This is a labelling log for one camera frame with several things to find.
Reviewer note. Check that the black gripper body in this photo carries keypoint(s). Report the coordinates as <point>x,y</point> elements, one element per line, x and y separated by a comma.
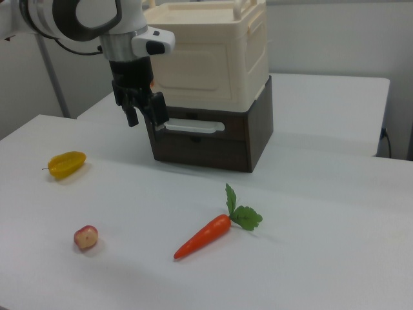
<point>130,77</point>

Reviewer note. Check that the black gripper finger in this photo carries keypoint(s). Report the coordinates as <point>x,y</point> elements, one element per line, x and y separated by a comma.
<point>158,109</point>
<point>131,114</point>

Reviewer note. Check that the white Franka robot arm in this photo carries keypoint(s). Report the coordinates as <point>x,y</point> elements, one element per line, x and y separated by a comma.
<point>48,16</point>

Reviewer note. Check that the cream plastic cabinet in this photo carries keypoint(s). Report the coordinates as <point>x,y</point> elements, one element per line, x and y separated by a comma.
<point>206,51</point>

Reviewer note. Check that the plain brown drawer front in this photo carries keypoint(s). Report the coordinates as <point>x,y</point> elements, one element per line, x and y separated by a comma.
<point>200,151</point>

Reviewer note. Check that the dark brown wooden drawer box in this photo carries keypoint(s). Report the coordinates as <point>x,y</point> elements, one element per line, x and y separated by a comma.
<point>222,142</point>

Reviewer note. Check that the yellow toy starfruit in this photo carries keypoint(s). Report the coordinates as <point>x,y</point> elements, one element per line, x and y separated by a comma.
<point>67,164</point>

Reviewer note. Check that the red toy wax apple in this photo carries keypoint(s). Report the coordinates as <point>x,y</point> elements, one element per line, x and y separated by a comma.
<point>86,237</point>

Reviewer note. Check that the orange toy carrot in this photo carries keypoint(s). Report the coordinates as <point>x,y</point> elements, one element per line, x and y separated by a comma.
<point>206,234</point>

